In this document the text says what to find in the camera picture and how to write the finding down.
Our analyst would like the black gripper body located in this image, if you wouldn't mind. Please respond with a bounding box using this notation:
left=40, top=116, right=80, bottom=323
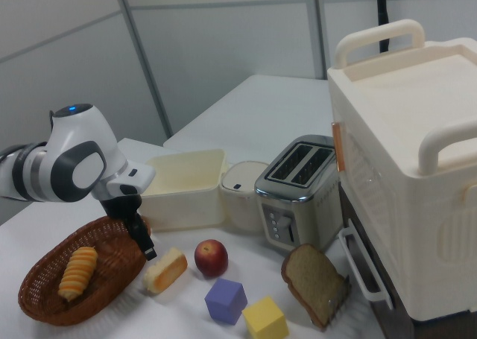
left=99, top=194, right=145, bottom=224

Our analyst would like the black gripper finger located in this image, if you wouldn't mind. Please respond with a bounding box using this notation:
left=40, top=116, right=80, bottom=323
left=124, top=214, right=158, bottom=262

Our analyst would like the cream bread piece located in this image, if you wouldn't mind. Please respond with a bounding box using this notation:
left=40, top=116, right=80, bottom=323
left=143, top=247, right=189, bottom=294

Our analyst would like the brown wicker basket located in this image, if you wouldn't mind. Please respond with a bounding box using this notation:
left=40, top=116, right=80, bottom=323
left=18, top=215, right=152, bottom=327

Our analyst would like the orange striped bread roll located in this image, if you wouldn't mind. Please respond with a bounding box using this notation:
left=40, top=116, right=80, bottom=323
left=57, top=246, right=99, bottom=302

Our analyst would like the brown bread slice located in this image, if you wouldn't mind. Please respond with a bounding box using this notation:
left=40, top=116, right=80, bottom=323
left=281, top=243, right=346, bottom=331

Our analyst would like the cream plastic box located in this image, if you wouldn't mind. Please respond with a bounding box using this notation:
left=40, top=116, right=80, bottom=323
left=139, top=148, right=229, bottom=232

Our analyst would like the red apple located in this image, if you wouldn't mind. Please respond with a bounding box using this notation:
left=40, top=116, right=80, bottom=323
left=194, top=239, right=229, bottom=279

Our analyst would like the purple cube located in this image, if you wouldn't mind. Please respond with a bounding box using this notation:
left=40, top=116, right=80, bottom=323
left=203, top=278, right=249, bottom=325

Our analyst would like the small white lidded bin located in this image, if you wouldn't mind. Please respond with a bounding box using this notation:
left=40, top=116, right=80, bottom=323
left=220, top=161, right=270, bottom=231

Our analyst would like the yellow cube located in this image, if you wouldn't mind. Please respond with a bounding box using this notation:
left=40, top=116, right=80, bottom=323
left=241, top=296, right=290, bottom=339

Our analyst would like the silver two-slot toaster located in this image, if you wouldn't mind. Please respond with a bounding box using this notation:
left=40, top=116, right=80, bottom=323
left=254, top=134, right=342, bottom=253

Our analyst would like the black pole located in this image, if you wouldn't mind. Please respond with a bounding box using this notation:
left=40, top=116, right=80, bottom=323
left=373, top=0, right=393, bottom=54

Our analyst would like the white drawer handle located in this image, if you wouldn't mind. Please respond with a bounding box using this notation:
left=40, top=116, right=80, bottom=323
left=338, top=229, right=393, bottom=311

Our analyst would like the cream toy cabinet with handles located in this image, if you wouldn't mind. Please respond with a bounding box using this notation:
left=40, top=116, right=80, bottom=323
left=326, top=18, right=477, bottom=323

